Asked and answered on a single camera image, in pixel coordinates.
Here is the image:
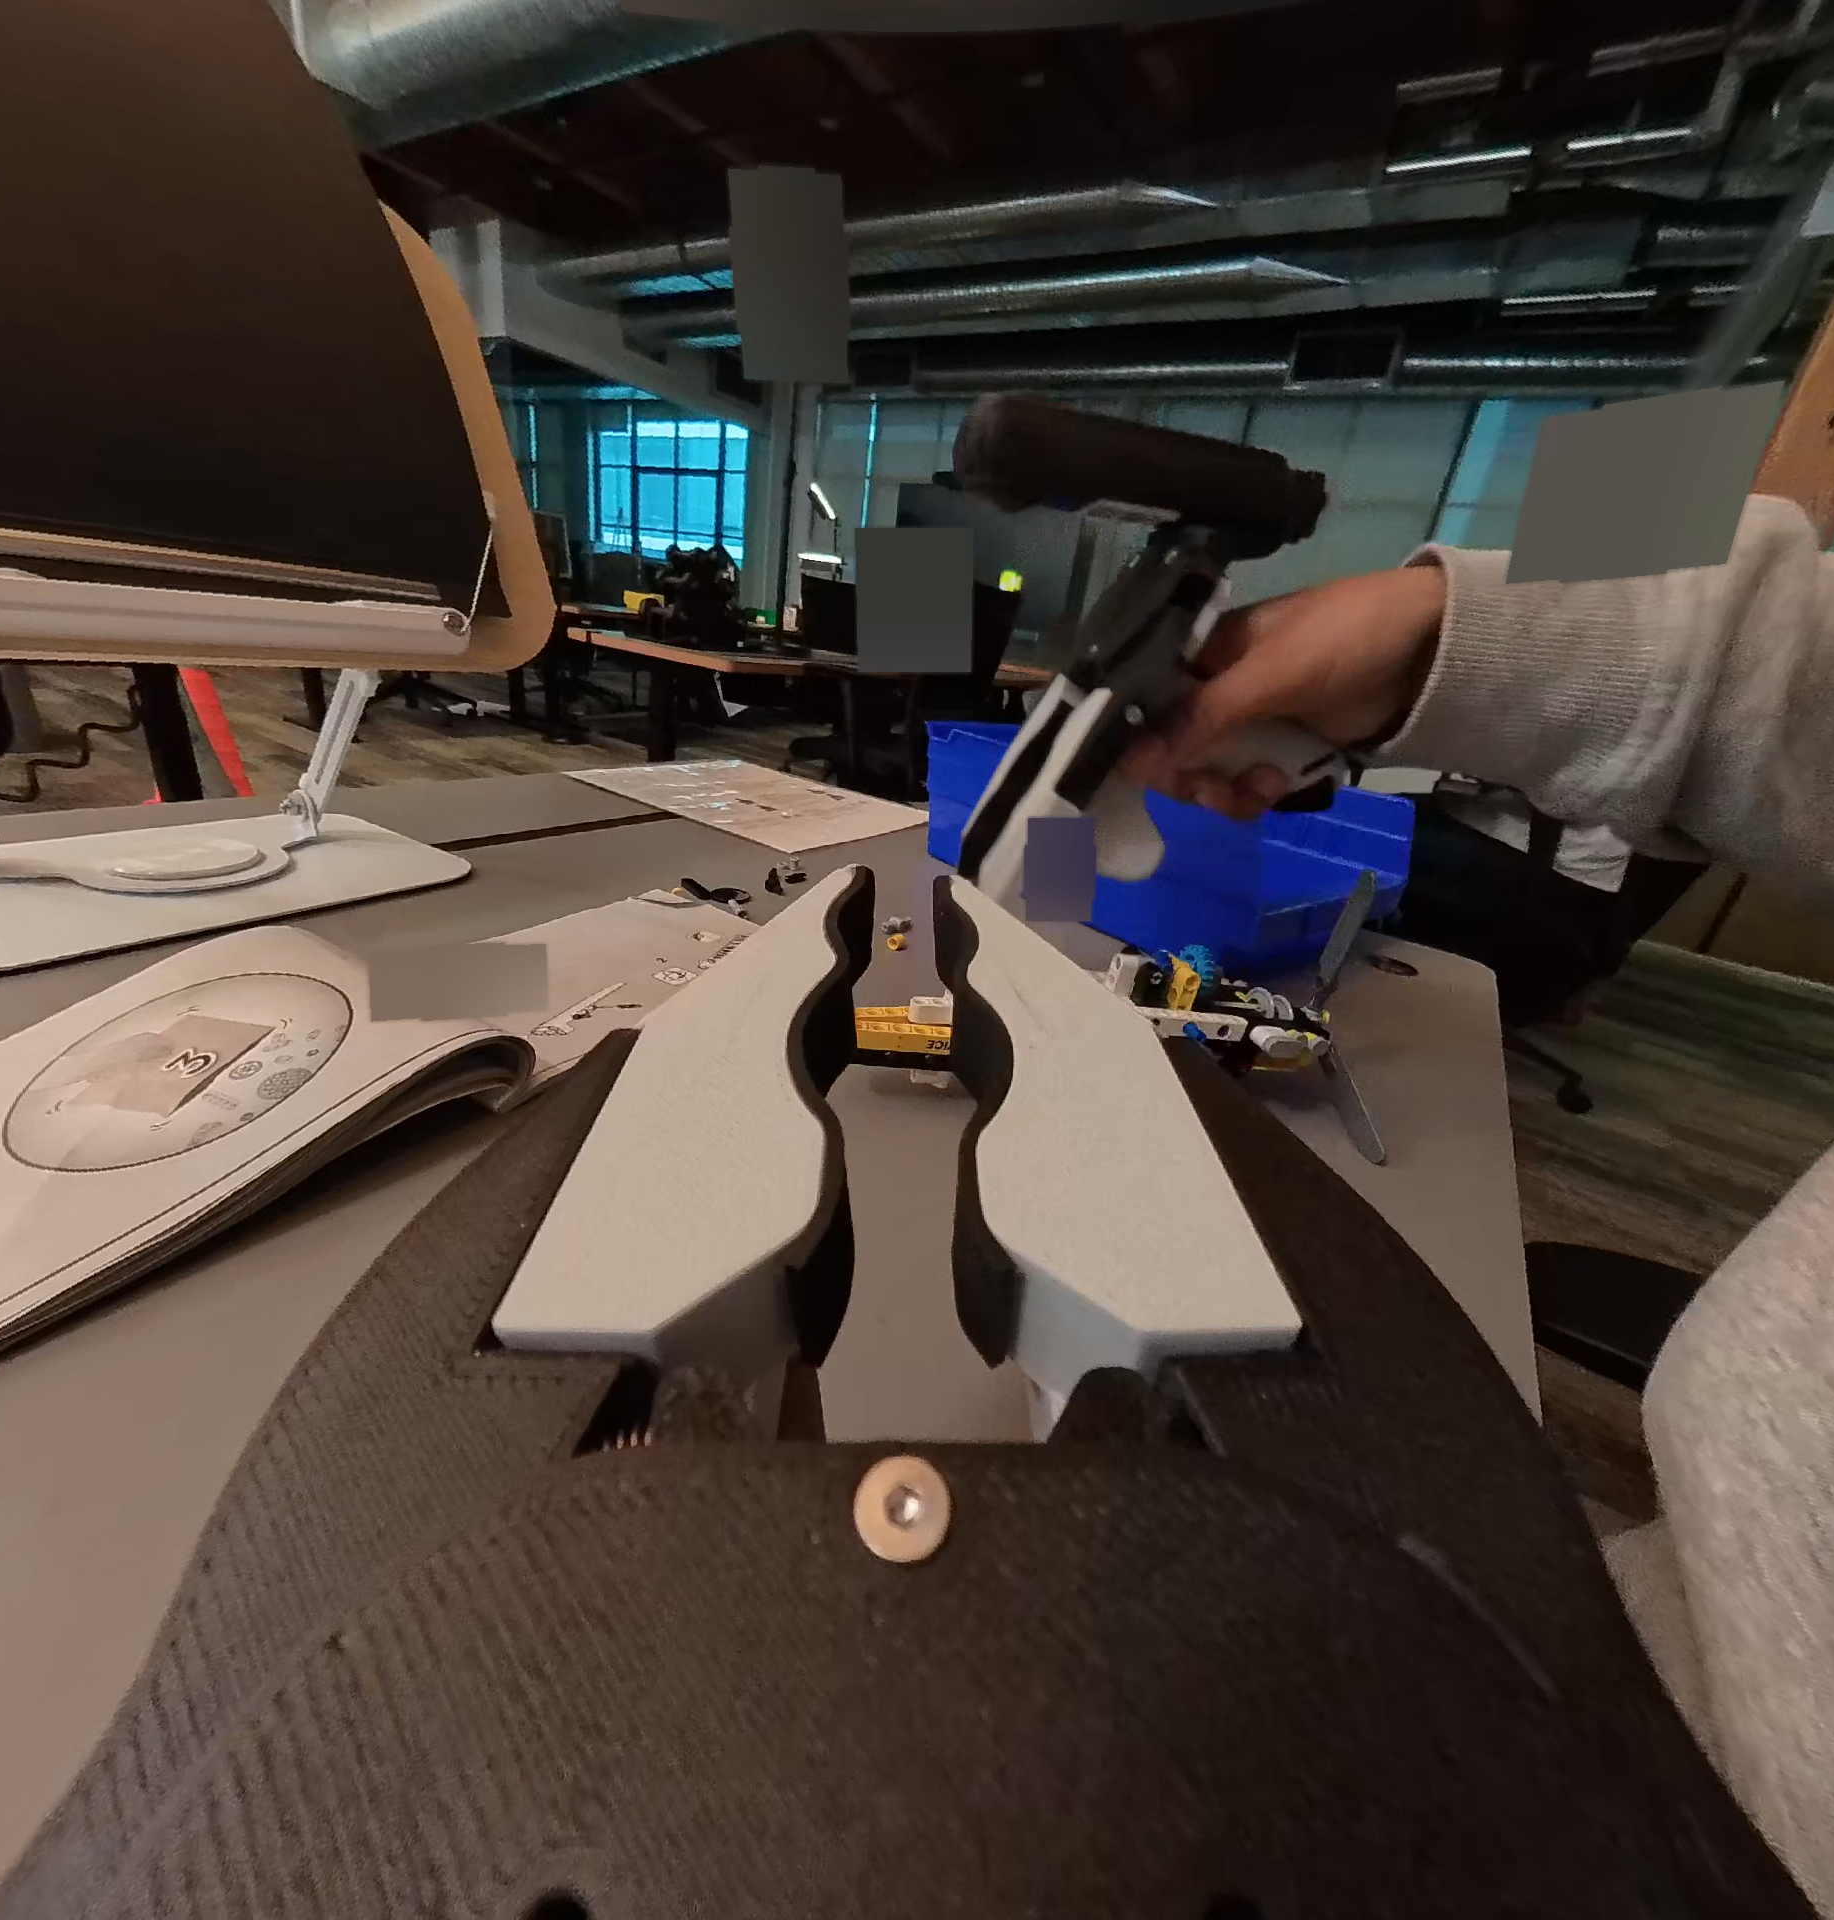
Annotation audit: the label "black wood-edged board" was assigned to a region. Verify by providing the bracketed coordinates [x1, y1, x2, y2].
[0, 0, 563, 670]

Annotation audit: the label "partly built lego model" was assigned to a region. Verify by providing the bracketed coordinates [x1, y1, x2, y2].
[853, 871, 1395, 1169]

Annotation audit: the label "small lego pieces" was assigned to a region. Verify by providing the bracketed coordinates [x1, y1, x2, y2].
[678, 857, 919, 957]

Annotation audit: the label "printed paper sheet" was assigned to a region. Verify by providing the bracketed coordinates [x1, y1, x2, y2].
[561, 755, 931, 859]

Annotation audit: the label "person's right forearm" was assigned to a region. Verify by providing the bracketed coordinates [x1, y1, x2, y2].
[1372, 492, 1834, 889]

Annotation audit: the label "blue plastic bin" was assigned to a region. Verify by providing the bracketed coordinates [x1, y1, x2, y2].
[920, 717, 1417, 975]

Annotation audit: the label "person's right hand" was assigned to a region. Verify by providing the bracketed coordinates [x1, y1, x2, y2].
[1116, 561, 1455, 819]

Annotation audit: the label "white folding stand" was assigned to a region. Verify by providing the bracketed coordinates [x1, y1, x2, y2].
[0, 518, 503, 980]

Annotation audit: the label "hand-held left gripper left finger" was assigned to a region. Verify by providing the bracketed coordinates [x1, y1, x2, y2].
[491, 863, 880, 1374]

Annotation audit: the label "lego instruction booklet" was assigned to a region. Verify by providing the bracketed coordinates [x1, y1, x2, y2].
[0, 884, 807, 1380]

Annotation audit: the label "dark office desk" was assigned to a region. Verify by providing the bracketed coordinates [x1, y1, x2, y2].
[561, 600, 1061, 798]

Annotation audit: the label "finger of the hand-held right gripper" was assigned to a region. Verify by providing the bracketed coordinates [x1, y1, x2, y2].
[959, 670, 1117, 889]
[1083, 749, 1168, 888]

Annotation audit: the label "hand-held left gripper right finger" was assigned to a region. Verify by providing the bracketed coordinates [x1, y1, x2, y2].
[932, 875, 1307, 1430]

